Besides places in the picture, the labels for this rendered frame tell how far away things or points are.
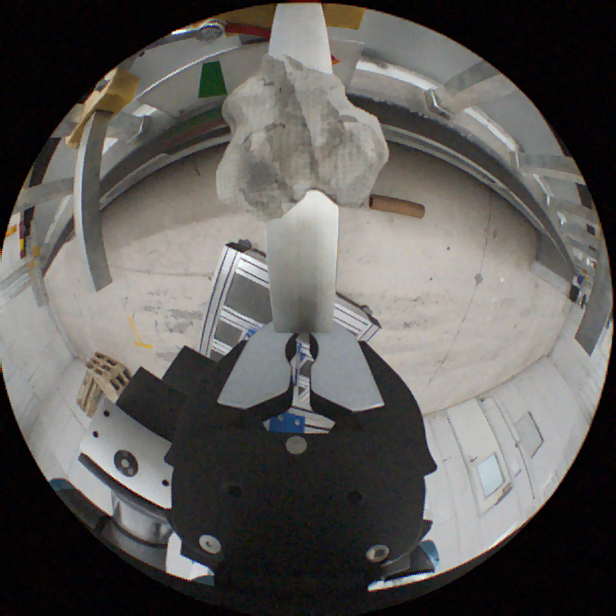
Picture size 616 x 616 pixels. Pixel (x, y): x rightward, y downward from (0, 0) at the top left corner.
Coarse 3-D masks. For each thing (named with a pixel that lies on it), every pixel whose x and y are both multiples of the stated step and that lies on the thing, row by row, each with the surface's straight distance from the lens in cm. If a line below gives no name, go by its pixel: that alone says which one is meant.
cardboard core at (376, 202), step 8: (376, 200) 92; (384, 200) 93; (392, 200) 96; (400, 200) 99; (376, 208) 93; (384, 208) 94; (392, 208) 96; (400, 208) 97; (408, 208) 99; (416, 208) 102; (424, 208) 105; (416, 216) 105
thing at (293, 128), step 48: (240, 96) 8; (288, 96) 8; (336, 96) 8; (240, 144) 7; (288, 144) 7; (336, 144) 7; (384, 144) 8; (240, 192) 7; (288, 192) 7; (336, 192) 7
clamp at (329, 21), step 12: (228, 12) 23; (240, 12) 23; (252, 12) 23; (264, 12) 23; (324, 12) 23; (336, 12) 23; (348, 12) 23; (360, 12) 23; (192, 24) 25; (240, 24) 24; (252, 24) 24; (264, 24) 24; (336, 24) 24; (348, 24) 24; (360, 24) 24; (228, 36) 25
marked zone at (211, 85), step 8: (208, 64) 28; (216, 64) 28; (208, 72) 29; (216, 72) 29; (200, 80) 30; (208, 80) 30; (216, 80) 30; (200, 88) 31; (208, 88) 31; (216, 88) 31; (224, 88) 31; (200, 96) 33; (208, 96) 33
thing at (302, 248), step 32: (288, 32) 15; (320, 32) 15; (320, 64) 11; (320, 192) 7; (288, 224) 7; (320, 224) 7; (288, 256) 8; (320, 256) 7; (288, 288) 8; (320, 288) 8; (288, 320) 9; (320, 320) 9
